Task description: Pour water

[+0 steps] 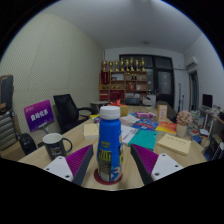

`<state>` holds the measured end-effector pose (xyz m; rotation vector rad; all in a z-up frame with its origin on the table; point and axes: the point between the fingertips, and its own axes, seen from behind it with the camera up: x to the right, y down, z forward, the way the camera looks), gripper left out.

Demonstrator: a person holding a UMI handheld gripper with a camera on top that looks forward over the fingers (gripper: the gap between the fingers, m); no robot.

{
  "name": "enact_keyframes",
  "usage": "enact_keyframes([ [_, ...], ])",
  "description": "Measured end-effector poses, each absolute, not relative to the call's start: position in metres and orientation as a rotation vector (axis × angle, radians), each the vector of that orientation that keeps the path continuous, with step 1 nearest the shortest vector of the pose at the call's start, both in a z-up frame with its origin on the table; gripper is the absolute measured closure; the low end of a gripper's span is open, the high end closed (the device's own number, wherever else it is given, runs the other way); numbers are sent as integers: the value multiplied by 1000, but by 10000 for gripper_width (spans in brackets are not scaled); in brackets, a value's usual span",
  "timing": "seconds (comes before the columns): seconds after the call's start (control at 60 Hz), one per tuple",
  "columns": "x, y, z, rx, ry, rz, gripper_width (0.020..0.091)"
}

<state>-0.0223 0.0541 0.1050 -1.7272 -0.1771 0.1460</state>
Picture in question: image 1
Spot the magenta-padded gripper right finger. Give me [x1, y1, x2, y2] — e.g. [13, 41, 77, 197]
[130, 143, 184, 186]

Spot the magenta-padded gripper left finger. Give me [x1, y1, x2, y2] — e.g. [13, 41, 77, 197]
[43, 143, 95, 187]

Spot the blue drink bottle white cap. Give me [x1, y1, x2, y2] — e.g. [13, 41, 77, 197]
[96, 105, 124, 183]

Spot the teal book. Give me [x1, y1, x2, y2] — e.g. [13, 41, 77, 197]
[127, 128, 158, 152]

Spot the flat round red coaster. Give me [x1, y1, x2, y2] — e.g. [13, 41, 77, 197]
[93, 167, 124, 185]

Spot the black mug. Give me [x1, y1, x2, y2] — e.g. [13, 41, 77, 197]
[42, 132, 74, 161]

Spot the large cream booklet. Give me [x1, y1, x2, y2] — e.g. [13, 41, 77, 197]
[156, 133, 192, 157]

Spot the small cream booklet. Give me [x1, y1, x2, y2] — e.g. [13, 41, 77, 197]
[83, 123, 100, 140]

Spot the white booklet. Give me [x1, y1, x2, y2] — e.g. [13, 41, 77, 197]
[120, 124, 139, 146]

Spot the blue book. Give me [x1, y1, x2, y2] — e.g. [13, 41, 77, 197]
[132, 118, 160, 132]

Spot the orange book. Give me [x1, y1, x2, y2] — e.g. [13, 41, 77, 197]
[154, 120, 178, 135]

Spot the white printed sheet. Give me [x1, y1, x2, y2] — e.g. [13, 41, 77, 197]
[119, 114, 141, 127]

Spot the pink box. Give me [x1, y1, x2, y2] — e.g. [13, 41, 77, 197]
[134, 111, 157, 121]

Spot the orange standing card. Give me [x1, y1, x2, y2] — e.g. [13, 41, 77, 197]
[156, 104, 168, 123]

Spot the black office chair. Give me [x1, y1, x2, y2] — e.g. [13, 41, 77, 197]
[53, 93, 96, 134]

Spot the black chair backrest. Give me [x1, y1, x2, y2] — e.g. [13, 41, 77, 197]
[18, 132, 38, 156]

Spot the yellow gift box red ribbon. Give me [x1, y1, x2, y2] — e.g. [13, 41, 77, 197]
[107, 99, 129, 118]

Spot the purple sign board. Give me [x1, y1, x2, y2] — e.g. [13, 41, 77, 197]
[23, 99, 55, 133]

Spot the black microphone stand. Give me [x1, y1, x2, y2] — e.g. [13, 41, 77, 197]
[177, 83, 184, 113]

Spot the cluttered side desk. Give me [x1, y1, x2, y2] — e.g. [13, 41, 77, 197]
[199, 104, 224, 161]

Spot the grey striped suitcase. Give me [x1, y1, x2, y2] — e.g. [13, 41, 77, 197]
[0, 110, 19, 152]

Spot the dark framed glass door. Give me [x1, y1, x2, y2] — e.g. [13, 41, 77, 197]
[119, 54, 175, 108]

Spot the wooden shelf unit with trophies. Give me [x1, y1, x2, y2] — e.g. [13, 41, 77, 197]
[99, 56, 148, 103]

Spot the black computer monitor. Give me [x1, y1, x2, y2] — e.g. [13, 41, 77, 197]
[201, 93, 214, 108]

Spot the white wall air conditioner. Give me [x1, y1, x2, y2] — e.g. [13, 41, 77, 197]
[184, 55, 199, 70]

